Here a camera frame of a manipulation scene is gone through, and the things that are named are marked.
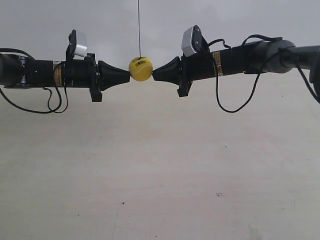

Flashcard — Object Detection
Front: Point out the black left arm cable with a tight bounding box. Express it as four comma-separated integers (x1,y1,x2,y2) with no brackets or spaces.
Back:
0,47,69,114

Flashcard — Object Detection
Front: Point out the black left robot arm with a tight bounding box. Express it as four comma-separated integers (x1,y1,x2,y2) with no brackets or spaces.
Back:
0,48,131,102

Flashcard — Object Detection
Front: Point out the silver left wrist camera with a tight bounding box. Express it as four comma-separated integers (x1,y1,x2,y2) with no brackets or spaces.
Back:
65,29,88,61

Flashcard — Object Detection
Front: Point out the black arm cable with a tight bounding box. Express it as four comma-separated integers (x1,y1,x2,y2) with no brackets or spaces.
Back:
0,47,69,114
206,34,320,113

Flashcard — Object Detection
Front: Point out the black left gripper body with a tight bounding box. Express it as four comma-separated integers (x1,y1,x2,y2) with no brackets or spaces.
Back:
61,53,103,102

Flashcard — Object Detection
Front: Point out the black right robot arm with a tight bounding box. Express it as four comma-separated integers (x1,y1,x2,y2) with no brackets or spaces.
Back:
152,39,320,97

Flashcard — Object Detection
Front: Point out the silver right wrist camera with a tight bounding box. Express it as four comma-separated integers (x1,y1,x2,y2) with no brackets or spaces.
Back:
181,25,209,57

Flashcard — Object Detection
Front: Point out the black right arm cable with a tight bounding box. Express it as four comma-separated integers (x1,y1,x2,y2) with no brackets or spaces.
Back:
206,34,320,113

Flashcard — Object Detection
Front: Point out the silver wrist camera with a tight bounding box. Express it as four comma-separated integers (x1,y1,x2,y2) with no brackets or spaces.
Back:
181,25,209,57
65,29,88,61

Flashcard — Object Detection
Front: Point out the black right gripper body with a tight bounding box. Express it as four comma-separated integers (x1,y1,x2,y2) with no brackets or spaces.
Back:
177,52,217,97

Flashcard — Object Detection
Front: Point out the black hanging string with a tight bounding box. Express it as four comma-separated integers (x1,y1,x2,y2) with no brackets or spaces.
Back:
136,0,142,61

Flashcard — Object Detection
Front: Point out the yellow tennis ball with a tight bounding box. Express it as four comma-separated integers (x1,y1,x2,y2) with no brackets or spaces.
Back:
128,56,153,82

